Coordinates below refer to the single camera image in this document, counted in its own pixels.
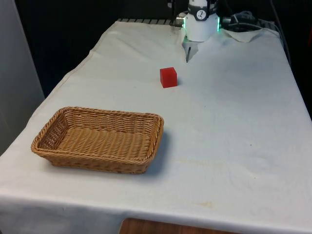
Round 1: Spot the red cube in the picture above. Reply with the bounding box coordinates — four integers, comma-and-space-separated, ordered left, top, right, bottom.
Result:
159, 66, 177, 88

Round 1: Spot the wicker basket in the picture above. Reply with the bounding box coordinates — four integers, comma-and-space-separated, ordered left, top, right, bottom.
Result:
30, 106, 165, 175

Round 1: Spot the pale locker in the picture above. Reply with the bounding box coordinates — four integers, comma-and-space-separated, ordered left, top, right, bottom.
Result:
0, 0, 46, 156

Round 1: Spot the black cable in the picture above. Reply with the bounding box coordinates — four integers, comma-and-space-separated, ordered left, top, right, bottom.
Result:
220, 11, 270, 32

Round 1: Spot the grey cable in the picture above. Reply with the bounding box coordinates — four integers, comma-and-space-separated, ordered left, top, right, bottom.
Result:
269, 0, 293, 68

